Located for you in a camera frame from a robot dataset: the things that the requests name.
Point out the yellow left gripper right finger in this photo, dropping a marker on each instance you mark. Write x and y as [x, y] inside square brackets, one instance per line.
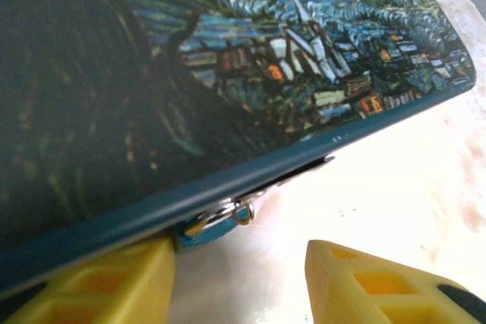
[379, 293]

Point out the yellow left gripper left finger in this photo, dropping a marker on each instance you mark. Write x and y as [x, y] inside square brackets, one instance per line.
[95, 293]

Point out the starry night tin box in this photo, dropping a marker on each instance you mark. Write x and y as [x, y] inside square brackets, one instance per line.
[114, 73]

